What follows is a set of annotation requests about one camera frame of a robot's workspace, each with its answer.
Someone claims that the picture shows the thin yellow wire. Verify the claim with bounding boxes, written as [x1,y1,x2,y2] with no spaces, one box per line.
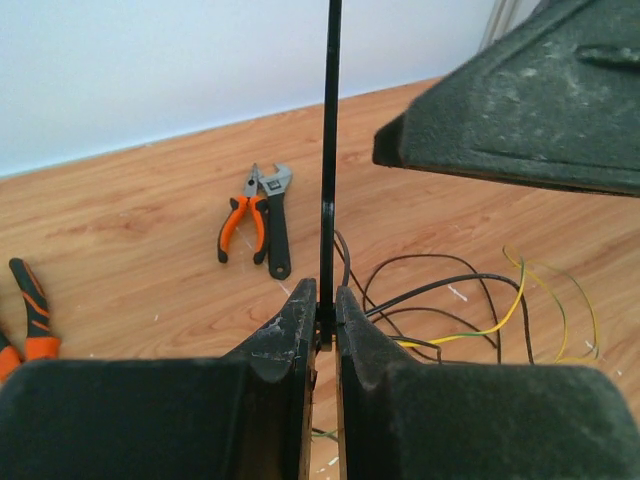
[312,243,601,444]

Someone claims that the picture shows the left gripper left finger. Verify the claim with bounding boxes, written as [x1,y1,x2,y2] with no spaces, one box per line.
[1,279,316,479]

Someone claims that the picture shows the black zip tie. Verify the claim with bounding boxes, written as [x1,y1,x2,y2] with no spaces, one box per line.
[316,0,342,351]

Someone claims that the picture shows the large orange black pliers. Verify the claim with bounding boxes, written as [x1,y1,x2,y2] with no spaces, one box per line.
[1,257,61,383]

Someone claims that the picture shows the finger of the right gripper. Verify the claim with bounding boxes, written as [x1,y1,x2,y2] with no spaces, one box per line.
[372,1,639,196]

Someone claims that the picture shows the small orange black pliers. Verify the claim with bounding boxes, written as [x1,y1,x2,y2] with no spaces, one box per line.
[216,162,270,266]

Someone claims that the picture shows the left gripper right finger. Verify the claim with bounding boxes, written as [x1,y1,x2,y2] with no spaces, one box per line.
[336,287,635,479]

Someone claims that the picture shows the adjustable wrench black handle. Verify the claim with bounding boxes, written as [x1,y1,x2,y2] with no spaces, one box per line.
[259,163,293,280]

